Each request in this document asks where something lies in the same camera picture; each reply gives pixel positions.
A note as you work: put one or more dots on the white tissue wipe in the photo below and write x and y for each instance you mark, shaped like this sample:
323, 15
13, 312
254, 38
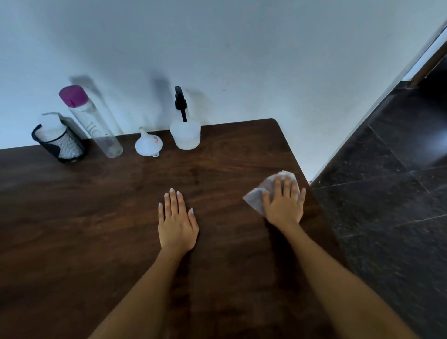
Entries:
255, 200

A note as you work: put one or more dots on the white spray bottle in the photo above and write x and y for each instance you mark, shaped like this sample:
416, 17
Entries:
185, 136

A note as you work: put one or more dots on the clear water bottle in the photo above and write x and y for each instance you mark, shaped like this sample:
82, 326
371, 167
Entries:
101, 136

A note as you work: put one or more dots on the dark wooden table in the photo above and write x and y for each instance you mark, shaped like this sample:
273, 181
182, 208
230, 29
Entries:
87, 209

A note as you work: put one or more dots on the black spray trigger with tube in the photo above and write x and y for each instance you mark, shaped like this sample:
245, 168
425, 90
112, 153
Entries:
180, 101

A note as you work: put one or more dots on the brown wooden door frame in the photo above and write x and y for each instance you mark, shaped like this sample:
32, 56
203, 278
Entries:
429, 68

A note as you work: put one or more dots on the white plastic funnel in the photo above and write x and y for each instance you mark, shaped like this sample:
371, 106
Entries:
146, 146

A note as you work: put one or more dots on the person's left forearm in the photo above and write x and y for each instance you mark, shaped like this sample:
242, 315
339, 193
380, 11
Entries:
143, 304

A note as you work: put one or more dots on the black mesh holder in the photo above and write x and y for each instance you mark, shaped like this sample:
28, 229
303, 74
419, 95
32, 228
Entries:
70, 150

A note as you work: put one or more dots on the purple bottle cap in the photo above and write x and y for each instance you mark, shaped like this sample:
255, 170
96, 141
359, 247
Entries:
73, 96

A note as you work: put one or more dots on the person's left hand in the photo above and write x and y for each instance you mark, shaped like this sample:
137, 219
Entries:
178, 230

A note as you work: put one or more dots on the person's right hand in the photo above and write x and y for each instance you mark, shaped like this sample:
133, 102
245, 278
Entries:
284, 209

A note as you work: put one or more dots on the person's right forearm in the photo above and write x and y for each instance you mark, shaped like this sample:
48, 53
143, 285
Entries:
349, 297

